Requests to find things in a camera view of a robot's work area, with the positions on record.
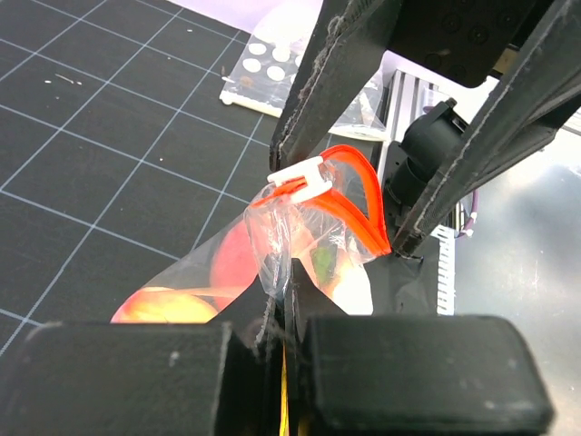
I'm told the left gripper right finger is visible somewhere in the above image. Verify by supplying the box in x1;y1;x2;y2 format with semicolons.
284;261;555;435

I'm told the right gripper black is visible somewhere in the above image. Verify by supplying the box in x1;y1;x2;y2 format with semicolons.
270;0;580;256

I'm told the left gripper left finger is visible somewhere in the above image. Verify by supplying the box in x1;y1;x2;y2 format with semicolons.
1;282;281;435

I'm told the orange toy with leaf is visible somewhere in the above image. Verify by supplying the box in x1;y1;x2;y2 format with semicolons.
111;287;218;323

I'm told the pink toy peach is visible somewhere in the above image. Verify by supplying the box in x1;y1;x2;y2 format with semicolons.
210;222;258;291

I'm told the clear zip bag orange zipper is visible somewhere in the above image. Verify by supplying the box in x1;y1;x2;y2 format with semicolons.
110;144;392;324

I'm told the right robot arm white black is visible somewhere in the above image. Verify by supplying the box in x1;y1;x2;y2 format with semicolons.
270;1;580;256

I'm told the black grid mat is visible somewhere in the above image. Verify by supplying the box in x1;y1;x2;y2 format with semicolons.
1;1;274;353

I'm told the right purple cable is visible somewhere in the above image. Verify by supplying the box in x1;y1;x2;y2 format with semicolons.
456;188;481;238

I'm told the white slotted cable duct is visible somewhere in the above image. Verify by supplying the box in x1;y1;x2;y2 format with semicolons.
431;225;456;315

